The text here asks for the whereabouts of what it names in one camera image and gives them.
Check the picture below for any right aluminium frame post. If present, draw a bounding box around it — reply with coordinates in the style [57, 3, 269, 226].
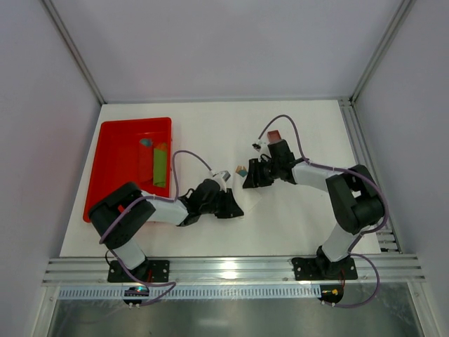
[349, 0, 416, 105]

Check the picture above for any left aluminium frame post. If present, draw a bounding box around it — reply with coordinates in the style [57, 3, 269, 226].
[39, 0, 107, 105]

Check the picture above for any white paper napkin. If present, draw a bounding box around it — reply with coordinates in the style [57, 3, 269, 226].
[232, 172, 262, 218]

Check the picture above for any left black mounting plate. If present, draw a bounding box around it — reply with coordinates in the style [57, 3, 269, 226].
[107, 259, 170, 283]

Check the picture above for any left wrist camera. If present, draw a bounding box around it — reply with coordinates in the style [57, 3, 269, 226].
[210, 170, 231, 192]

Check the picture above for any red plastic tray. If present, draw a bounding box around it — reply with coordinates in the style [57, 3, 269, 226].
[83, 117, 172, 223]

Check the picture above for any aluminium frame post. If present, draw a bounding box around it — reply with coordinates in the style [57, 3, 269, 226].
[349, 0, 416, 105]
[39, 0, 107, 105]

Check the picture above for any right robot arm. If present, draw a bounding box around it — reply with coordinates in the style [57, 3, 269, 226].
[243, 139, 387, 281]

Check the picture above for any right side aluminium rail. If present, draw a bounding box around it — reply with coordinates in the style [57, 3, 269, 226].
[338, 98, 402, 254]

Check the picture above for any brown utensil case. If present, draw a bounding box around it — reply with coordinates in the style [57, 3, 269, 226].
[267, 130, 282, 144]

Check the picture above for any teal spoon in tray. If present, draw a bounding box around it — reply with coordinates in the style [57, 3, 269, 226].
[140, 138, 153, 147]

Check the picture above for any black mounting plate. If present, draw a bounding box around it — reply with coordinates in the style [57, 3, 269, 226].
[107, 259, 170, 283]
[292, 257, 358, 281]

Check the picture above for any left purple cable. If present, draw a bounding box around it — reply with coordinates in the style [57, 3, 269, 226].
[98, 150, 217, 306]

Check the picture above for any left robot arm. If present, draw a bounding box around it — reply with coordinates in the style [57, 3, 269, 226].
[88, 178, 244, 272]

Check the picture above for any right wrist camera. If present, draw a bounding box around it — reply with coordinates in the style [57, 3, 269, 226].
[252, 139, 269, 155]

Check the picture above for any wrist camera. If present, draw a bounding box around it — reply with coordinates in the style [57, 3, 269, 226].
[252, 139, 269, 155]
[210, 170, 231, 192]

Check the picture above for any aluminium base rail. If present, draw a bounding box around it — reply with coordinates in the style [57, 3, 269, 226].
[42, 253, 426, 286]

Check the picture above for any green rolled napkin bundle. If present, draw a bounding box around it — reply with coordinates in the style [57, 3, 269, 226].
[153, 143, 168, 188]

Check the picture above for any slotted cable duct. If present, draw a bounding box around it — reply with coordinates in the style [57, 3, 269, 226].
[58, 284, 321, 300]

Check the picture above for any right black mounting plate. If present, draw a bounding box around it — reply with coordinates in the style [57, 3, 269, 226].
[292, 257, 358, 281]

